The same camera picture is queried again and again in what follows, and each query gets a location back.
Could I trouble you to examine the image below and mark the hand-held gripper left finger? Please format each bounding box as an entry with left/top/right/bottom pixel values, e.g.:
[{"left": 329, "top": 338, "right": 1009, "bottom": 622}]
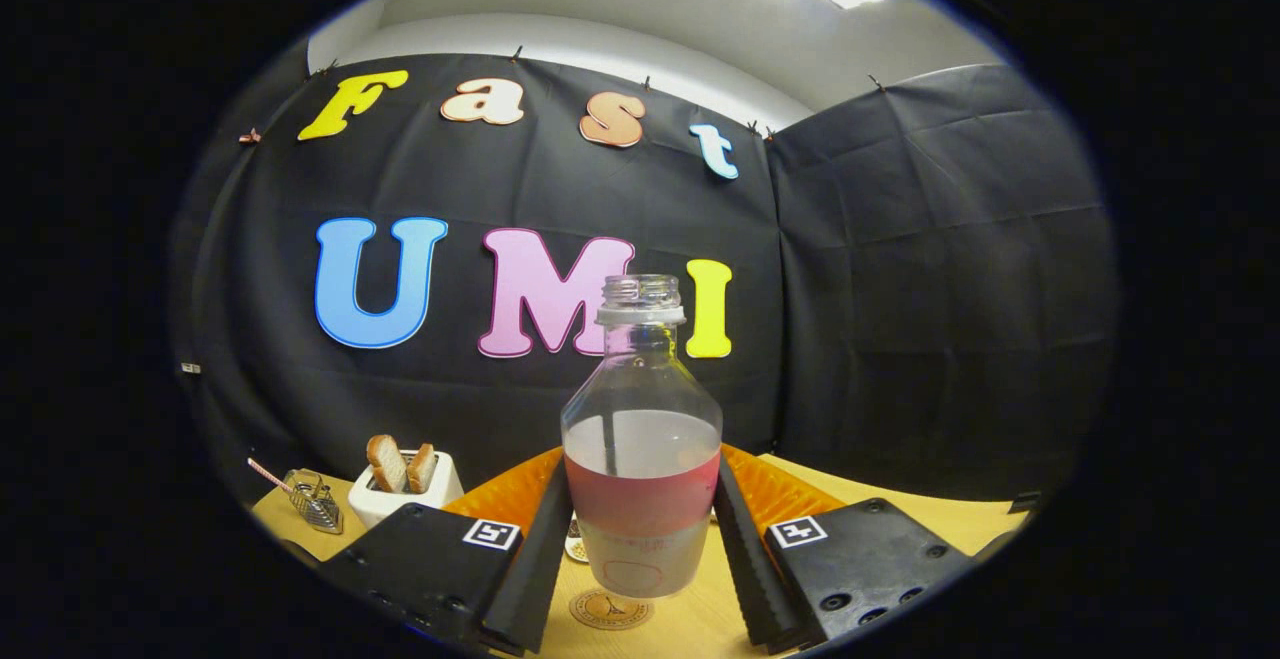
[{"left": 320, "top": 446, "right": 576, "bottom": 655}]

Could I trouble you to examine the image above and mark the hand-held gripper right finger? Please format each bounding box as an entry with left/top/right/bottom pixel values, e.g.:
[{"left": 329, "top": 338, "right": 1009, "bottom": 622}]
[{"left": 712, "top": 444, "right": 976, "bottom": 655}]

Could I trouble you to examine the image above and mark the round cork coaster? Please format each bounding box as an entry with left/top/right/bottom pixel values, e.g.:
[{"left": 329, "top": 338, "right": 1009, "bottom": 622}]
[{"left": 569, "top": 589, "right": 655, "bottom": 632}]

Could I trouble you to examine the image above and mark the clear juice bottle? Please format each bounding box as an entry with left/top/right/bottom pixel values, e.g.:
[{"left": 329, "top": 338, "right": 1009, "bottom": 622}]
[{"left": 561, "top": 274, "right": 724, "bottom": 600}]

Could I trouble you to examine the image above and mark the wooden table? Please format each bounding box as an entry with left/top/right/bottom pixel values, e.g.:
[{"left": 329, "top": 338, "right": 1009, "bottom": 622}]
[{"left": 250, "top": 454, "right": 1031, "bottom": 659}]

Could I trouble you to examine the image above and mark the white toaster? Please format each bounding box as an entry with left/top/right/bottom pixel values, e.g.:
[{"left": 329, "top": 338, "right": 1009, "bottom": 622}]
[{"left": 348, "top": 450, "right": 466, "bottom": 530}]

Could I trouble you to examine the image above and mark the striped drinking straw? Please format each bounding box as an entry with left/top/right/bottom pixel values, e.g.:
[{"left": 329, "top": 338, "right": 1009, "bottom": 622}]
[{"left": 247, "top": 457, "right": 298, "bottom": 495}]

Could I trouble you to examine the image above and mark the black backdrop cloth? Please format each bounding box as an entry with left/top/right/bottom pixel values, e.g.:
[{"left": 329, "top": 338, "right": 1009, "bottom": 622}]
[{"left": 170, "top": 39, "right": 1116, "bottom": 540}]

